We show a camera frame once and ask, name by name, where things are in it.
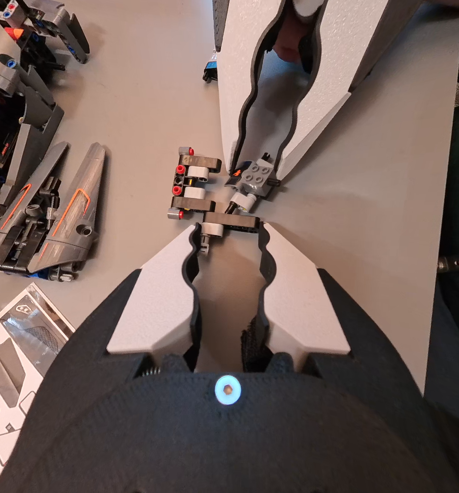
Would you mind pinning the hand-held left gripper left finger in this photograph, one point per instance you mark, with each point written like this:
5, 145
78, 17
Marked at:
156, 308

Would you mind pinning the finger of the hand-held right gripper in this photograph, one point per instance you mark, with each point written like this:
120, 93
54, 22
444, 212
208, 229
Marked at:
237, 77
341, 57

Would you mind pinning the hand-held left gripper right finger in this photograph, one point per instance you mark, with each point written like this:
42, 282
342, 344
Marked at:
302, 308

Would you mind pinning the small black grey brick assembly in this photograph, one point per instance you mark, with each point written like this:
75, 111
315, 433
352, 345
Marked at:
202, 161

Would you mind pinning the black printed lego block assembly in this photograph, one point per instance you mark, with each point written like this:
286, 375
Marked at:
256, 175

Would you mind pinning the black lego beam with connector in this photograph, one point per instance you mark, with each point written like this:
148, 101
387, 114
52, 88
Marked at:
233, 220

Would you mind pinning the small blue black lego piece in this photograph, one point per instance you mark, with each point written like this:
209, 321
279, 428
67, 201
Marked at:
211, 71

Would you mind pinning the grey lego wing panel assembly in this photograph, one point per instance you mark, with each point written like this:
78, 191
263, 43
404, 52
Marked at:
75, 200

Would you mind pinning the large lego car chassis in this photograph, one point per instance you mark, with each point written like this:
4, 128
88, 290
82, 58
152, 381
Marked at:
6, 50

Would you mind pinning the person's right hand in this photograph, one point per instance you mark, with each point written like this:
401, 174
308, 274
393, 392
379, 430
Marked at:
287, 42

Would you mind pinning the white sticker sheet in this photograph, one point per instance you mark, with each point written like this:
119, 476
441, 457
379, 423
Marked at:
17, 346

